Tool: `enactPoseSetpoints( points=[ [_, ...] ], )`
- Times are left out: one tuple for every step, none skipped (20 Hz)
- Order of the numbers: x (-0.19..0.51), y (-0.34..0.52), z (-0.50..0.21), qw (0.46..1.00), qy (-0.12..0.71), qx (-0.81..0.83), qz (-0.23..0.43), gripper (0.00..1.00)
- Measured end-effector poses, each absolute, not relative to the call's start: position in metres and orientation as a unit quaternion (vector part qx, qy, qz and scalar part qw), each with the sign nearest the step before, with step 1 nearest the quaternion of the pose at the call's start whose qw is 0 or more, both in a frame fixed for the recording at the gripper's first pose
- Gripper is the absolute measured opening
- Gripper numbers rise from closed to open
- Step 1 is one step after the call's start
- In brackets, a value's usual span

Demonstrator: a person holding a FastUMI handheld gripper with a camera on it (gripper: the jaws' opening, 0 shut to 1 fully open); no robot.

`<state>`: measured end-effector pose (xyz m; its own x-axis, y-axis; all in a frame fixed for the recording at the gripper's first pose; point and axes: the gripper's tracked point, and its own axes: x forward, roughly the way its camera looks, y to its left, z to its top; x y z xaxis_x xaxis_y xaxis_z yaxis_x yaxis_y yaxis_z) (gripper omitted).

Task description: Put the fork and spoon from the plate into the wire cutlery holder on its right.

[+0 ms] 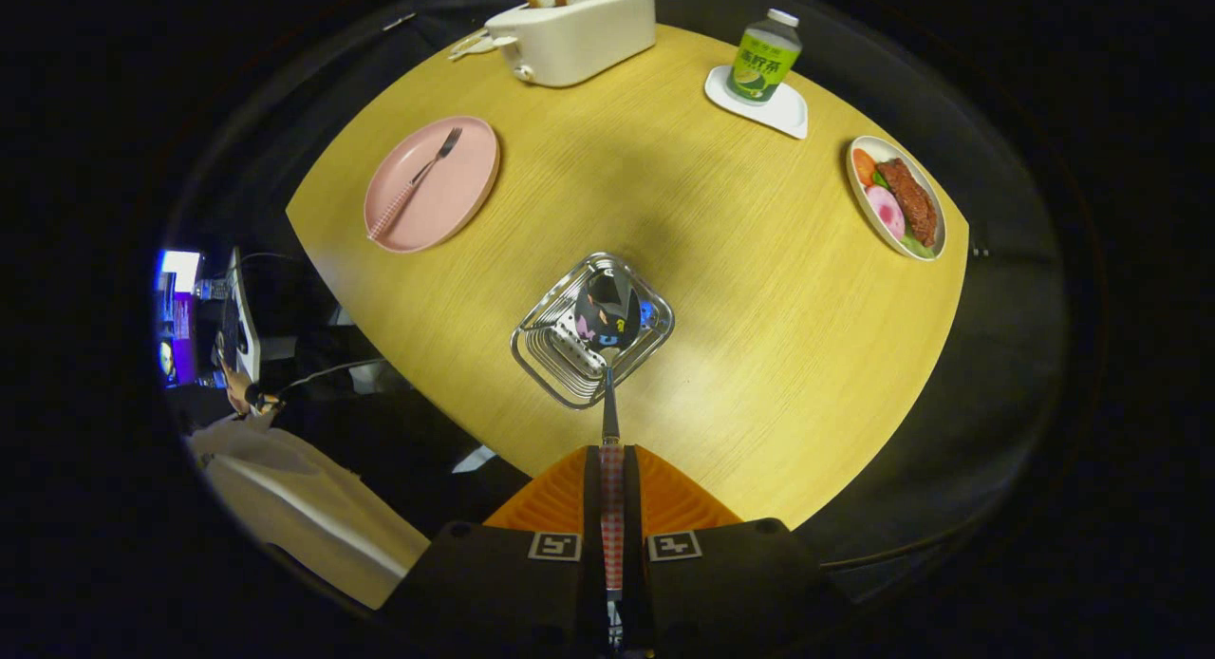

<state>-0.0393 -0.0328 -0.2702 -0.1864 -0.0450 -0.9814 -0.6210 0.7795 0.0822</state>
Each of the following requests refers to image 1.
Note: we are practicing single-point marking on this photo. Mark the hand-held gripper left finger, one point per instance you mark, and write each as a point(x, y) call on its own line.
point(591, 507)

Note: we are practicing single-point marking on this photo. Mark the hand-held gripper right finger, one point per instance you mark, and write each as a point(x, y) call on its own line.
point(631, 507)

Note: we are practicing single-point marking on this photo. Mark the person's white garment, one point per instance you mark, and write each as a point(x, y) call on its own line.
point(304, 517)

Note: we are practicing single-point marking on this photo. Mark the pink round plate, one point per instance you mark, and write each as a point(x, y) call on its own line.
point(456, 194)

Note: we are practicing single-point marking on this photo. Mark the white flat panel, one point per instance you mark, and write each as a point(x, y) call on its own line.
point(245, 327)

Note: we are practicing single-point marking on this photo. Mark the white plate with food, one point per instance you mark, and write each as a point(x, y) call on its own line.
point(897, 208)

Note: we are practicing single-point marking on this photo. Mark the white square coaster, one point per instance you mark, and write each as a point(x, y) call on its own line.
point(783, 118)

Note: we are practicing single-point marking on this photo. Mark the lit computer monitor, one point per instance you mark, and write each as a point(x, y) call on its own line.
point(178, 308)

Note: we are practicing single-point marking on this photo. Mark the green label drink bottle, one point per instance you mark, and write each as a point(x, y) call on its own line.
point(759, 65)

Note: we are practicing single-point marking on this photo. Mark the white toaster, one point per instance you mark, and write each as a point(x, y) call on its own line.
point(579, 42)

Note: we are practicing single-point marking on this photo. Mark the white divided bean dish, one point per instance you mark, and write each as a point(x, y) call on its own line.
point(472, 46)

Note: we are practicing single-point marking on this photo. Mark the silver metal clip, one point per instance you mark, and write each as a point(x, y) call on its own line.
point(399, 20)

